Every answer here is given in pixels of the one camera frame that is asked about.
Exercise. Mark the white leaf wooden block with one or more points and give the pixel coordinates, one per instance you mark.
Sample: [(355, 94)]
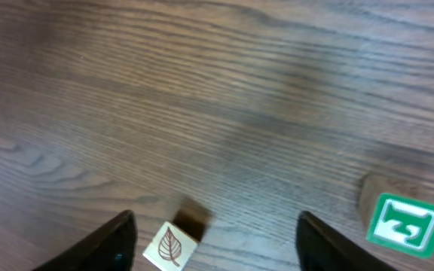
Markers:
[(178, 238)]

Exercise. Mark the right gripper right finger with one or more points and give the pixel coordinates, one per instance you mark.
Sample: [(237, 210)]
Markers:
[(322, 248)]

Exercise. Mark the green picture wooden block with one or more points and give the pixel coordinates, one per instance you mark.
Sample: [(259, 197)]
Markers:
[(395, 214)]

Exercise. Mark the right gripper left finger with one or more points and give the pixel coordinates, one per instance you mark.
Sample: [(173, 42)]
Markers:
[(111, 247)]

